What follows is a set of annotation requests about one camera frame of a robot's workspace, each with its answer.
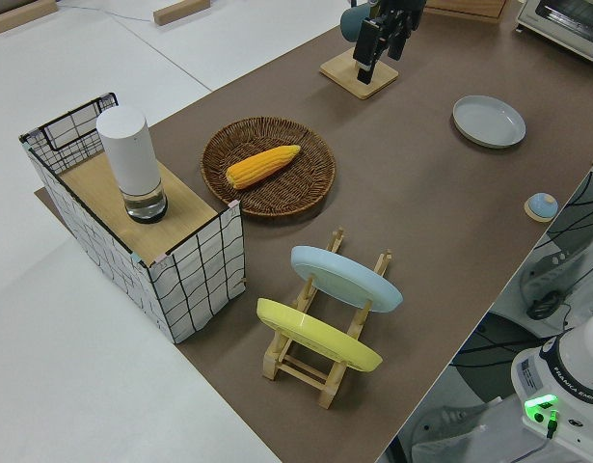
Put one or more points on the white toaster oven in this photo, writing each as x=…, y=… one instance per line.
x=561, y=24

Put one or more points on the white cylinder with clear base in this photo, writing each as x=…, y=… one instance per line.
x=129, y=154

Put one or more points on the wooden block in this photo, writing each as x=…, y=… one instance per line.
x=182, y=12
x=21, y=17

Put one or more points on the teal mug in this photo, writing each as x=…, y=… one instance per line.
x=351, y=24

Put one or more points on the wooden mug stand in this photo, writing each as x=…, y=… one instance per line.
x=344, y=77

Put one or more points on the white black grid storage box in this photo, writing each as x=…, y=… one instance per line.
x=195, y=289

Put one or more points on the wooden shelf board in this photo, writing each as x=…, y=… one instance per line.
x=185, y=212

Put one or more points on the yellow corn cob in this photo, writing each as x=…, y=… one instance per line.
x=262, y=166

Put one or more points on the light blue plate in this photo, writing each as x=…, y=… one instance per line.
x=344, y=280

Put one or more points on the blue dome call bell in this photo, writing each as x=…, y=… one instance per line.
x=542, y=207

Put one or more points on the wooden dish rack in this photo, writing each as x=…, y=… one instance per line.
x=301, y=371

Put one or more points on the brown table mat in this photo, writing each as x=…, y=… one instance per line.
x=421, y=217

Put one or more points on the yellow plate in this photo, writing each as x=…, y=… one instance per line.
x=320, y=337

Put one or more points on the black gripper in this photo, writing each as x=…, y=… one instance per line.
x=402, y=7

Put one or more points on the light wooden drawer box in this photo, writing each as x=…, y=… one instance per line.
x=465, y=7

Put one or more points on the brown wicker basket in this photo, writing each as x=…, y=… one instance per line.
x=286, y=198

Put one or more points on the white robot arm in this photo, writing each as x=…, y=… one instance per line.
x=580, y=366

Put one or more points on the gray round plate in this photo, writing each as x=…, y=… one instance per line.
x=489, y=120

